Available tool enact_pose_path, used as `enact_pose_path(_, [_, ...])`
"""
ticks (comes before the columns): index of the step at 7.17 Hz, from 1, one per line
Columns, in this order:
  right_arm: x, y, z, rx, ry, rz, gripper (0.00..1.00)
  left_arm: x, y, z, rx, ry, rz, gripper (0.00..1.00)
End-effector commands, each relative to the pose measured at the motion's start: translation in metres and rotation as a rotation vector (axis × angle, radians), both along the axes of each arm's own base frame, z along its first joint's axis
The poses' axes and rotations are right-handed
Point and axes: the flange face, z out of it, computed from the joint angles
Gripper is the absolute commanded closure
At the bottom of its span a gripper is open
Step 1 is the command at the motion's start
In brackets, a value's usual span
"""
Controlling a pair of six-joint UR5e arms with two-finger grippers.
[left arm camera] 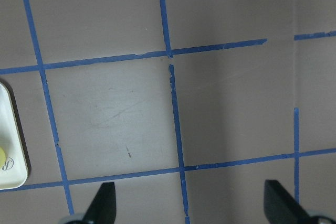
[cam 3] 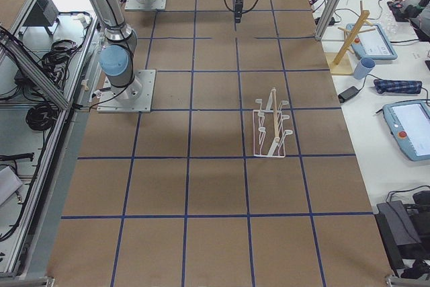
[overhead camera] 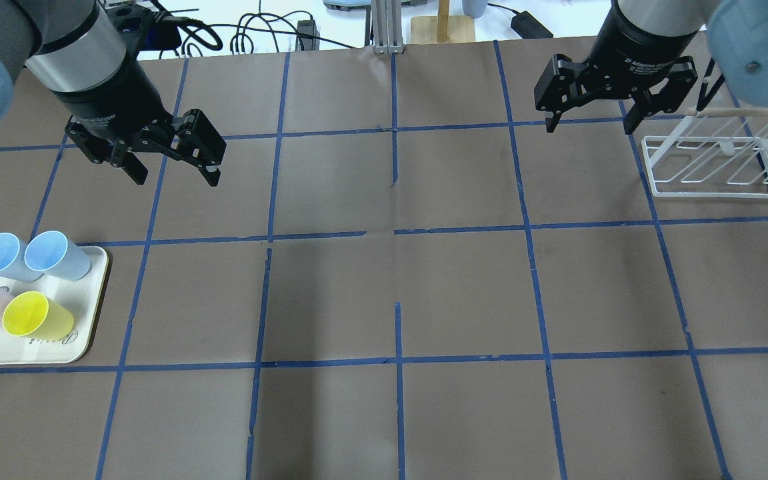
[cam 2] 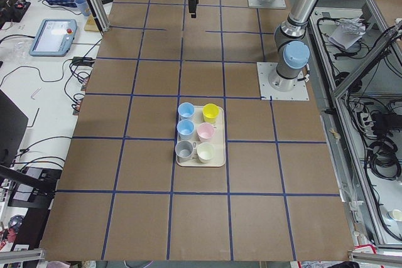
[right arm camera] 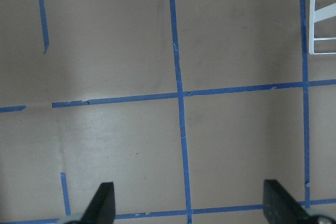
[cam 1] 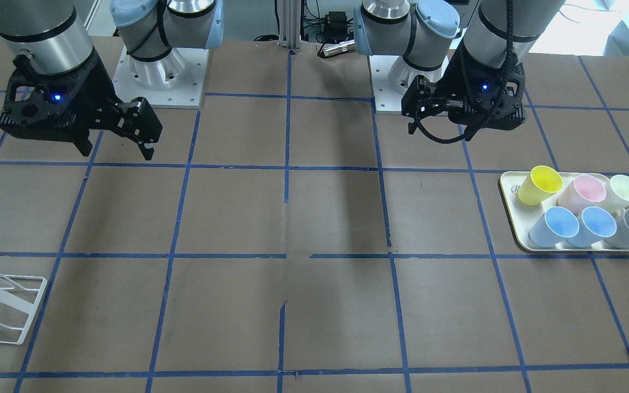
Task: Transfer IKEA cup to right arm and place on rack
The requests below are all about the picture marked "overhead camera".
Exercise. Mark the cream plastic tray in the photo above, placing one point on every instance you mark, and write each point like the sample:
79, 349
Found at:
73, 308

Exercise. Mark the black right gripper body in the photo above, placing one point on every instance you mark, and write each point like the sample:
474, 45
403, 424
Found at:
634, 48

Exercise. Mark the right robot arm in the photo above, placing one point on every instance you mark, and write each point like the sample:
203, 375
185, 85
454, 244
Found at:
736, 34

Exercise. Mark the wooden stand base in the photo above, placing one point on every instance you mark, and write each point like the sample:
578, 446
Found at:
443, 28

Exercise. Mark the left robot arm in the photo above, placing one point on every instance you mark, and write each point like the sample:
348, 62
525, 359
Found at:
86, 56

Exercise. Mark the light blue plastic cup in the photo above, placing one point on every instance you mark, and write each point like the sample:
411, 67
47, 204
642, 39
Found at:
53, 253

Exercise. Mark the black power adapter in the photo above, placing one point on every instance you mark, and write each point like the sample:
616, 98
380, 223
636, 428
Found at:
528, 27

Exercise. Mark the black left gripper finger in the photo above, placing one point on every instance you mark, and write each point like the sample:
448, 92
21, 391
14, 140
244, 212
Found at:
200, 145
132, 167

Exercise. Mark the white wire cup rack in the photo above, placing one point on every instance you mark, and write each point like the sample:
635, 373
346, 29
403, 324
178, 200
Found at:
720, 153

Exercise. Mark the yellow plastic cup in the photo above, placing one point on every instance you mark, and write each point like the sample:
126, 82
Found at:
33, 315

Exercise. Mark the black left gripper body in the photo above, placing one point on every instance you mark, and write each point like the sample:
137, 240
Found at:
112, 98

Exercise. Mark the aluminium profile post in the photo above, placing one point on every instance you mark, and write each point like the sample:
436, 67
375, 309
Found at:
386, 27

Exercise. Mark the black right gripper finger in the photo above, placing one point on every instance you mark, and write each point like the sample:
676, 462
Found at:
679, 80
559, 89

